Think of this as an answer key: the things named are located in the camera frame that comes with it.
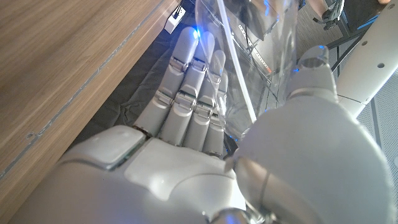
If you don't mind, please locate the clear plastic spray bottle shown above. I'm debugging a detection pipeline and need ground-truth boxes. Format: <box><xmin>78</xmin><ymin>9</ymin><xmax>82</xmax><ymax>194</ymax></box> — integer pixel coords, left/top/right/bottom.
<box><xmin>194</xmin><ymin>0</ymin><xmax>301</xmax><ymax>141</ymax></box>

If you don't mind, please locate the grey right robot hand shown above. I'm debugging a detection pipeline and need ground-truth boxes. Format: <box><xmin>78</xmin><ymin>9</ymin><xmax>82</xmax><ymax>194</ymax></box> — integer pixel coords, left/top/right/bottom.
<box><xmin>7</xmin><ymin>26</ymin><xmax>396</xmax><ymax>224</ymax></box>

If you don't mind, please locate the white power strip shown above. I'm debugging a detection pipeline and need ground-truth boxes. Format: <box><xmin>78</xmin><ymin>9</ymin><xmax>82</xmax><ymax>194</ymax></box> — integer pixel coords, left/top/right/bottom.
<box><xmin>164</xmin><ymin>5</ymin><xmax>187</xmax><ymax>35</ymax></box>

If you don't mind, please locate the grey white sneaker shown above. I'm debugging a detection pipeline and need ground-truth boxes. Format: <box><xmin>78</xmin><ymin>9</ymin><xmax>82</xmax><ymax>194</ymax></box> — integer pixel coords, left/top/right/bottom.
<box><xmin>312</xmin><ymin>0</ymin><xmax>346</xmax><ymax>31</ymax></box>

